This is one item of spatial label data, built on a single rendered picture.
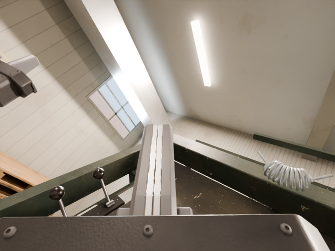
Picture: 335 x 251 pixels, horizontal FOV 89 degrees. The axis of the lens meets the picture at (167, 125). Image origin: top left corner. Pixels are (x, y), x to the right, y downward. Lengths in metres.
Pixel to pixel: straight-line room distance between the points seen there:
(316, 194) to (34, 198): 0.93
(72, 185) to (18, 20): 3.15
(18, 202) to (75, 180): 0.17
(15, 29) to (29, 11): 0.34
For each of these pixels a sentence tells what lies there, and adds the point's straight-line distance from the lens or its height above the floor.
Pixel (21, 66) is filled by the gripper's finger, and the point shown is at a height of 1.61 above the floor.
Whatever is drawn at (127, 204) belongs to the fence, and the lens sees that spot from 0.65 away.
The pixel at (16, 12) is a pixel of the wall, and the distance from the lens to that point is 3.70.
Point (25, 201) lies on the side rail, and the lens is 0.77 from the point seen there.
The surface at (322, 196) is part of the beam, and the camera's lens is 0.76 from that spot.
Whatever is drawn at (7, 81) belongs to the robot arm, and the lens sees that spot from 0.44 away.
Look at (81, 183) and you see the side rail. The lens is 0.81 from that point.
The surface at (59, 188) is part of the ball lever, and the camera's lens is 0.57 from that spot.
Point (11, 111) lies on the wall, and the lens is 3.70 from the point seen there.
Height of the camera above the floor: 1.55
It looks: 24 degrees up
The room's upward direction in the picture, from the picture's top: 39 degrees clockwise
